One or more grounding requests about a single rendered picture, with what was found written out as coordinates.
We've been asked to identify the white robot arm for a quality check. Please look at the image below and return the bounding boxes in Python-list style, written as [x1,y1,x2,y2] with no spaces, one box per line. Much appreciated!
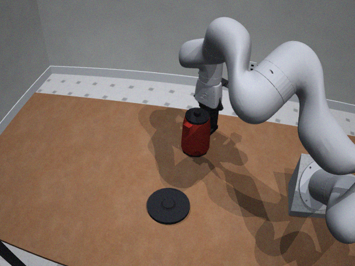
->
[179,17,355,244]

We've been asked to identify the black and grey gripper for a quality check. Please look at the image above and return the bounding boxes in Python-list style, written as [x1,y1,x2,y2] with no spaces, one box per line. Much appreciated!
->
[194,78,224,120]

